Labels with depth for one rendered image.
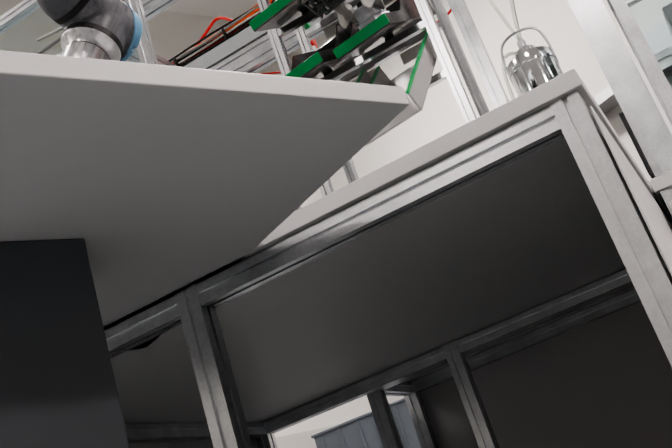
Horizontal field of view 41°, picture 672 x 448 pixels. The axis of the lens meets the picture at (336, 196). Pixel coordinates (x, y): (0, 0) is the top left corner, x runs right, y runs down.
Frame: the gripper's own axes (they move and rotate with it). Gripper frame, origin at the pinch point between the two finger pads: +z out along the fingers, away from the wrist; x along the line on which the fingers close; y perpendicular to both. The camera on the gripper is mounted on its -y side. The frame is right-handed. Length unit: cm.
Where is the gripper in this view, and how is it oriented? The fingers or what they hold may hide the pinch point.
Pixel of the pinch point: (369, 9)
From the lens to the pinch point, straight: 176.7
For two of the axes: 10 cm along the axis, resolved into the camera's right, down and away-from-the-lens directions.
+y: -0.5, 7.8, -6.2
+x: 6.8, -4.2, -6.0
